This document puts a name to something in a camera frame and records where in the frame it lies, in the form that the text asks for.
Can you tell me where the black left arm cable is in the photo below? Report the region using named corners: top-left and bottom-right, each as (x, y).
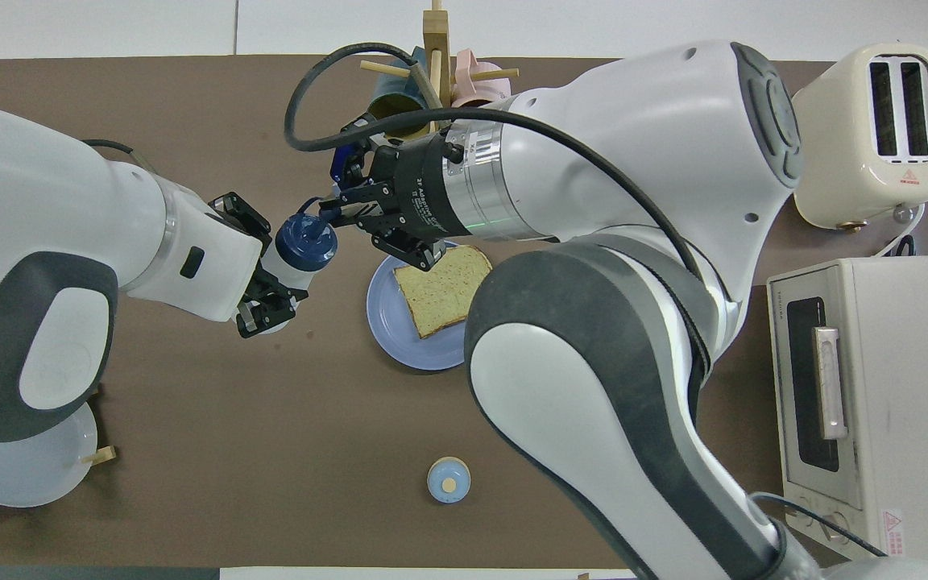
top-left (80, 139), bottom-right (155, 174)

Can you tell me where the white toaster oven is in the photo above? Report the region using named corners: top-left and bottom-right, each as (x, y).
top-left (766, 256), bottom-right (928, 569)

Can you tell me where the wooden mug rack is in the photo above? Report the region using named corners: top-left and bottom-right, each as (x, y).
top-left (359, 0), bottom-right (521, 134)

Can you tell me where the grey round plate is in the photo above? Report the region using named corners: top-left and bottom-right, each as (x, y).
top-left (0, 401), bottom-right (100, 508)

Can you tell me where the cream two-slot toaster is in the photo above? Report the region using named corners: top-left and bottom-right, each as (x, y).
top-left (789, 43), bottom-right (928, 230)

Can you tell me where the brown table mat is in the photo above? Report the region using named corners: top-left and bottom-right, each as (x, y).
top-left (0, 55), bottom-right (928, 569)

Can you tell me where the pink ribbed mug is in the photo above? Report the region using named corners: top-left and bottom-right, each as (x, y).
top-left (452, 48), bottom-right (513, 110)

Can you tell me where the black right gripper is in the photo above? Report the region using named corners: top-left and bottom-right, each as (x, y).
top-left (321, 117), bottom-right (465, 271)

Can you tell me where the toasted bread slice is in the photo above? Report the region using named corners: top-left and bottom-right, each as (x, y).
top-left (393, 246), bottom-right (494, 340)

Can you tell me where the dark teal mug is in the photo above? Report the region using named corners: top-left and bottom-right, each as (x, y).
top-left (367, 46), bottom-right (433, 138)

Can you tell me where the seasoning bottle navy cap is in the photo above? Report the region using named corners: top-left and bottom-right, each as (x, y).
top-left (253, 211), bottom-right (340, 335)

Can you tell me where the blue round plate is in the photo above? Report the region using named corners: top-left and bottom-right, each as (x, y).
top-left (366, 242), bottom-right (491, 371)

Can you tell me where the wooden plate rack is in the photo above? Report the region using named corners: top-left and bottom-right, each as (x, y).
top-left (0, 387), bottom-right (117, 507)

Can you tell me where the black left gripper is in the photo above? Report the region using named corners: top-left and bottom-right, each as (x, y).
top-left (209, 192), bottom-right (309, 339)

